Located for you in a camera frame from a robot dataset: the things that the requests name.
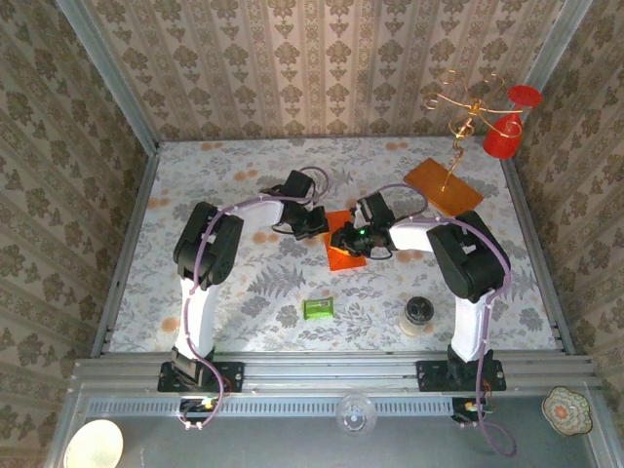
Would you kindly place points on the aluminium mounting rail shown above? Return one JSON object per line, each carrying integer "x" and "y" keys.
{"x": 331, "y": 373}

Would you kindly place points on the aluminium frame post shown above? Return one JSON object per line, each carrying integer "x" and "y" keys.
{"x": 108, "y": 73}
{"x": 556, "y": 44}

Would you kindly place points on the orange wooden base board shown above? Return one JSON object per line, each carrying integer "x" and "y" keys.
{"x": 439, "y": 183}

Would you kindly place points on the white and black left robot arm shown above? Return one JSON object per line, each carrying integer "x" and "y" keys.
{"x": 195, "y": 317}

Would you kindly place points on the patterned scalloped dish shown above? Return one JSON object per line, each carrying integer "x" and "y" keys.
{"x": 567, "y": 410}

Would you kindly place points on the green snack packet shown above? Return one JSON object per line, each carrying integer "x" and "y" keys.
{"x": 318, "y": 309}

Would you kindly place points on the red wine glass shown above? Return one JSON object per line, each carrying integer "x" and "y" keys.
{"x": 502, "y": 139}

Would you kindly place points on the clear glass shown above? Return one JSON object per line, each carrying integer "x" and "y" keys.
{"x": 357, "y": 414}

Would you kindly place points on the aluminium side rail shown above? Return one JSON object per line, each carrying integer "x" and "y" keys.
{"x": 558, "y": 326}
{"x": 126, "y": 253}

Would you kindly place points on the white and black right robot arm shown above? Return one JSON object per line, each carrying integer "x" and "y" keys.
{"x": 468, "y": 326}

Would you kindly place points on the dark lidded glass jar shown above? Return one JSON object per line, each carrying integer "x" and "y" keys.
{"x": 417, "y": 317}

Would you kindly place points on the small controller board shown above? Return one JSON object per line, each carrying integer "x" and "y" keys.
{"x": 197, "y": 407}
{"x": 469, "y": 408}

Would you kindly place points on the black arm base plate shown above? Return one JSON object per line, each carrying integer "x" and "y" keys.
{"x": 431, "y": 375}
{"x": 229, "y": 378}

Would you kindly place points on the cream round plate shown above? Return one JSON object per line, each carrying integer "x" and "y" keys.
{"x": 93, "y": 446}

